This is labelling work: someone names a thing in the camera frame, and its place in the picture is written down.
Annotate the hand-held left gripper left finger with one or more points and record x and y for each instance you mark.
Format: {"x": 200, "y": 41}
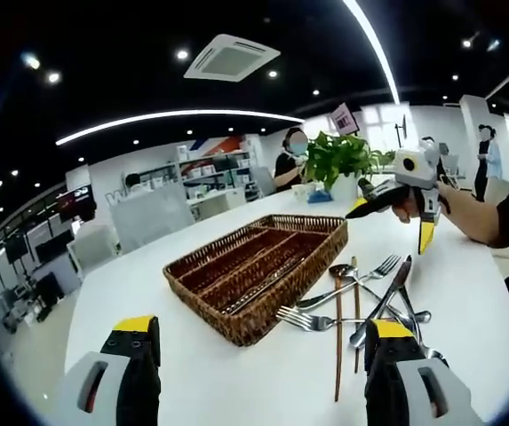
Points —
{"x": 138, "y": 377}

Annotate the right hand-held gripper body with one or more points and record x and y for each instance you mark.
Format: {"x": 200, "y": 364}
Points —
{"x": 414, "y": 164}

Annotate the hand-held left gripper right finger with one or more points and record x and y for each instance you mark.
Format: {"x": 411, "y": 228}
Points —
{"x": 387, "y": 377}

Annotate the silver table knife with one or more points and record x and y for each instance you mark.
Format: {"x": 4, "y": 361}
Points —
{"x": 258, "y": 294}
{"x": 398, "y": 277}

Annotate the silver fork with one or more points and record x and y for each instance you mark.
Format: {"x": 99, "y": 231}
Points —
{"x": 385, "y": 266}
{"x": 312, "y": 322}

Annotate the brown wooden chopstick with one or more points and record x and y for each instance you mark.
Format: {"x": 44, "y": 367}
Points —
{"x": 338, "y": 346}
{"x": 357, "y": 302}

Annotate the brown wicker storage tray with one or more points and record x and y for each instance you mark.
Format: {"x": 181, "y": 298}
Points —
{"x": 245, "y": 328}

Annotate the white storage shelf with boxes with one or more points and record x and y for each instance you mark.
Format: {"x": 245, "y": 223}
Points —
{"x": 201, "y": 171}

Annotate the person's right hand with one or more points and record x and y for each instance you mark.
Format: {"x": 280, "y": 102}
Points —
{"x": 403, "y": 210}

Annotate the small screen on stand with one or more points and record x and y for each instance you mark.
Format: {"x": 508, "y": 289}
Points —
{"x": 403, "y": 126}

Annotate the blue packet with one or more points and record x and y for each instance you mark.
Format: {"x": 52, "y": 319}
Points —
{"x": 318, "y": 196}

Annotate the green potted plant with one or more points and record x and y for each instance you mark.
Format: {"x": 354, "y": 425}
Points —
{"x": 334, "y": 155}

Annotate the small white cup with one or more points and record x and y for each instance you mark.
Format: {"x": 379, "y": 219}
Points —
{"x": 299, "y": 191}

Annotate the pink hanging sign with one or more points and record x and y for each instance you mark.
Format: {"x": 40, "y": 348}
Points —
{"x": 345, "y": 119}

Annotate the straight ceiling light strip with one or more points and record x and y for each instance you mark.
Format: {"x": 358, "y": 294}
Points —
{"x": 387, "y": 62}

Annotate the white office chair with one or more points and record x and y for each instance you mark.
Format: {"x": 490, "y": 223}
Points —
{"x": 96, "y": 248}
{"x": 264, "y": 179}

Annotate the computer monitor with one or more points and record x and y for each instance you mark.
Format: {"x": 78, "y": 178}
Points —
{"x": 54, "y": 246}

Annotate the white office desk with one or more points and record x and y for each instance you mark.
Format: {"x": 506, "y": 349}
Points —
{"x": 218, "y": 202}

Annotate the grey mesh office chair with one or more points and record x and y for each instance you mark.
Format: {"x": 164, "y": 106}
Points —
{"x": 152, "y": 217}

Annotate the black screen on stand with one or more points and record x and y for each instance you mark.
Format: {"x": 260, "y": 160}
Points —
{"x": 15, "y": 248}

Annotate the white ceiling air conditioner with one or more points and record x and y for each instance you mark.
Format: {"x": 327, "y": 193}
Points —
{"x": 232, "y": 60}

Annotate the curved ceiling light strip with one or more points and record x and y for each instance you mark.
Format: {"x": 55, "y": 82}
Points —
{"x": 183, "y": 113}

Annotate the round ceiling spotlights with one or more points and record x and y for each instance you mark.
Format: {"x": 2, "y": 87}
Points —
{"x": 182, "y": 54}

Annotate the wall screen with red picture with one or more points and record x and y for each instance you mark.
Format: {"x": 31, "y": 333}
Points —
{"x": 76, "y": 199}

